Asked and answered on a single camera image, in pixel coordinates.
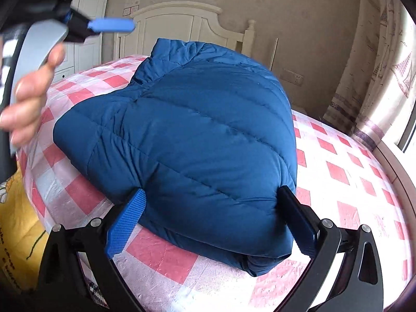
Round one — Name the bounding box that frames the printed beige curtain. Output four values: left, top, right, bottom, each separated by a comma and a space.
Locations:
323, 0, 416, 144

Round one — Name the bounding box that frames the white wooden headboard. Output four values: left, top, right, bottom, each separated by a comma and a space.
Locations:
114, 2, 257, 69

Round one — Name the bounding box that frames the blue puffer jacket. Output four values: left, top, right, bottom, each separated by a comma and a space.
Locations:
53, 38, 298, 278

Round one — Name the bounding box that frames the person's left hand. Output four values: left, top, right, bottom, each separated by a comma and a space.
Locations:
0, 43, 66, 147

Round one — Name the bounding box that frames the red checked bed cover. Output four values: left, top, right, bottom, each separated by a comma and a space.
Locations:
16, 55, 414, 312

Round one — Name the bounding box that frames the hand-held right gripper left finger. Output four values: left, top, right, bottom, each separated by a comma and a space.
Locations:
37, 188, 147, 312

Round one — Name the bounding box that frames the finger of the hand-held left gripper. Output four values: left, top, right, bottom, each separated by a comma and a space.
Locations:
63, 10, 136, 43

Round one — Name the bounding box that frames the yellow printed blanket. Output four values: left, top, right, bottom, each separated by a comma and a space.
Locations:
0, 159, 48, 294

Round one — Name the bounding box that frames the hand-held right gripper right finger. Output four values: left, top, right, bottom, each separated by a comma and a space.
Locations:
278, 185, 385, 312

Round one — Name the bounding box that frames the metal pole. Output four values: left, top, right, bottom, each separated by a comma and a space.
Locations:
268, 38, 279, 71

